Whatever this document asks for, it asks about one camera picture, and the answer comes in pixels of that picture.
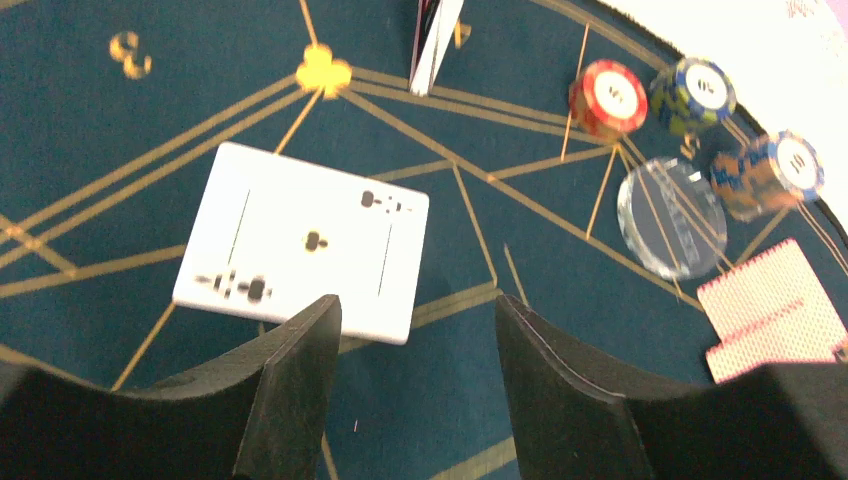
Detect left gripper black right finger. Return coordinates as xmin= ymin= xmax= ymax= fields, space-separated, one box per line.
xmin=495 ymin=295 xmax=847 ymax=479

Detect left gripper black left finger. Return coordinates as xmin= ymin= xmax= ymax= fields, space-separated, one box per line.
xmin=1 ymin=295 xmax=342 ymax=479

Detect ace of clubs card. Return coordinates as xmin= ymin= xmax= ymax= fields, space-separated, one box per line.
xmin=172 ymin=142 xmax=430 ymax=345

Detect clear dealer button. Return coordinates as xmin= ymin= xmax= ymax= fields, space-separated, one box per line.
xmin=617 ymin=157 xmax=727 ymax=281

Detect red cards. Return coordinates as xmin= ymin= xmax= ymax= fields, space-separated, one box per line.
xmin=697 ymin=238 xmax=847 ymax=383

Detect grey chip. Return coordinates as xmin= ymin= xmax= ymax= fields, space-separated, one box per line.
xmin=709 ymin=130 xmax=825 ymax=222

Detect blue chip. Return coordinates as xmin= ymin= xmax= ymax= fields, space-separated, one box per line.
xmin=648 ymin=57 xmax=737 ymax=136

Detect round dark poker mat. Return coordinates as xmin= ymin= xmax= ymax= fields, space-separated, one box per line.
xmin=0 ymin=0 xmax=848 ymax=480

